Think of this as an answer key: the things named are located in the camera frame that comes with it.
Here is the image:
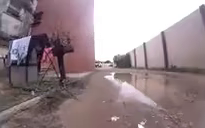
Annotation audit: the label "red brick building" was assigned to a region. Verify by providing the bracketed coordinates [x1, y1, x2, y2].
[31, 0, 96, 74]

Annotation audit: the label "clothes on drying line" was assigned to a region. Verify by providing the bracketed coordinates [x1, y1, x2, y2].
[6, 33, 63, 88]

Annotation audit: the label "patchy grass verge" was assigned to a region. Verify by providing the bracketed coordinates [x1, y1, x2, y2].
[0, 68, 91, 128]

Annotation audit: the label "pale wall with brown pillars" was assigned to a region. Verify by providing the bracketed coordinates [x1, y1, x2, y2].
[128, 0, 205, 72]

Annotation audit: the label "rainwater puddle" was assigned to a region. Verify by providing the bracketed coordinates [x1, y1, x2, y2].
[103, 71, 205, 109]

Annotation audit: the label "grey concrete building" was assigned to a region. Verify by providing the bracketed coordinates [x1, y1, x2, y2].
[0, 0, 39, 69]

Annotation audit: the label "brown dirt road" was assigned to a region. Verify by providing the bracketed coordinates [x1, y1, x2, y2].
[3, 67, 205, 128]

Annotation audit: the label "pale concrete kerb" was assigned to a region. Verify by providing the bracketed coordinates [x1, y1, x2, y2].
[0, 94, 46, 124]

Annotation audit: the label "robot's own part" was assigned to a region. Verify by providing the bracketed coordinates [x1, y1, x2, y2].
[136, 122, 146, 128]

